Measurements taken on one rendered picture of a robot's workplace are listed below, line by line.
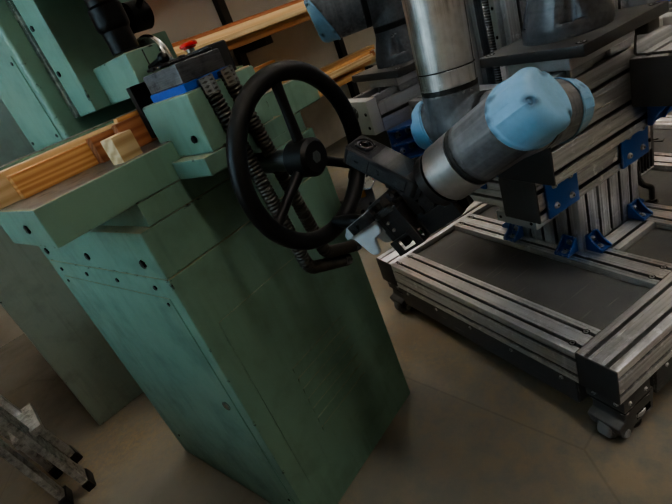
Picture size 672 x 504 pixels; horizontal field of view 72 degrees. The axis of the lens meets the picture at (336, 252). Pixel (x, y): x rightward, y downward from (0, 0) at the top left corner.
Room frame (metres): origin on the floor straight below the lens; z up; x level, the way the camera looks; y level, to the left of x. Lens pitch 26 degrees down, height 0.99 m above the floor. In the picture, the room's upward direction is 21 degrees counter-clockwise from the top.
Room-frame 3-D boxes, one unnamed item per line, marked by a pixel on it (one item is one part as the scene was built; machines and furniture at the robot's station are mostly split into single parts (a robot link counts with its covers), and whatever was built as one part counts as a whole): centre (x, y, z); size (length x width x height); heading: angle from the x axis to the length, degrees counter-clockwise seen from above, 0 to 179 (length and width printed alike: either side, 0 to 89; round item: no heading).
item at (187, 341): (1.06, 0.30, 0.35); 0.58 x 0.45 x 0.71; 43
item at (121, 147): (0.77, 0.25, 0.92); 0.04 x 0.03 x 0.04; 140
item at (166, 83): (0.82, 0.10, 0.99); 0.13 x 0.11 x 0.06; 133
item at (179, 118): (0.82, 0.11, 0.91); 0.15 x 0.14 x 0.09; 133
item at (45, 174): (0.99, 0.20, 0.92); 0.62 x 0.02 x 0.04; 133
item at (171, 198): (0.93, 0.18, 0.82); 0.40 x 0.21 x 0.04; 133
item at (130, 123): (0.91, 0.21, 0.92); 0.17 x 0.02 x 0.05; 133
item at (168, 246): (1.06, 0.30, 0.76); 0.57 x 0.45 x 0.09; 43
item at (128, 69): (0.99, 0.23, 1.01); 0.14 x 0.07 x 0.09; 43
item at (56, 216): (0.88, 0.17, 0.87); 0.61 x 0.30 x 0.06; 133
